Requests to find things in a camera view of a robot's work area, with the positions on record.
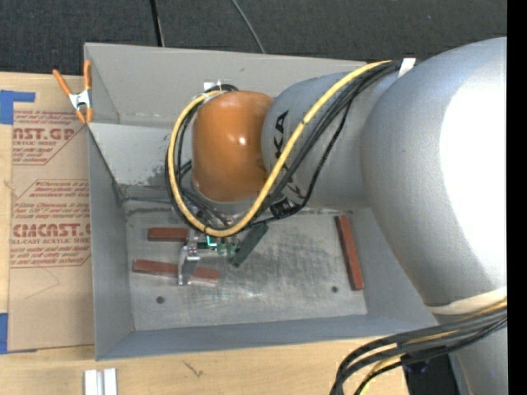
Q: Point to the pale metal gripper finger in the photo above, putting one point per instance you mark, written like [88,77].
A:
[181,268]
[192,268]

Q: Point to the red-brown flat block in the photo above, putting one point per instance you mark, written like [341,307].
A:
[350,253]
[158,267]
[166,234]

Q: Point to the grey metal bin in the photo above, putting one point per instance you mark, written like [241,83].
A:
[288,270]

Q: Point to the brown cardboard board red print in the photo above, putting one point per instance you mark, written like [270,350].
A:
[49,294]

